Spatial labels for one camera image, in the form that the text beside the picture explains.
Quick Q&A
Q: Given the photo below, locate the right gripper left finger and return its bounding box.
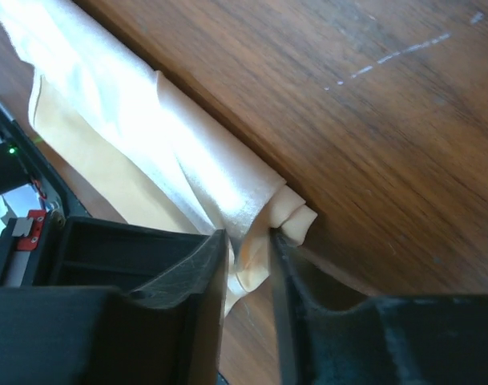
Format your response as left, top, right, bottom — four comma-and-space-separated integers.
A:
0, 217, 227, 384

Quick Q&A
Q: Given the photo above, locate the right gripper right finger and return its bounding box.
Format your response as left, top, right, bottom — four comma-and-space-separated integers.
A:
269, 231, 488, 384

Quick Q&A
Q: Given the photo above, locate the peach satin napkin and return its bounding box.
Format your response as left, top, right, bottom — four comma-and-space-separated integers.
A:
0, 1, 317, 310

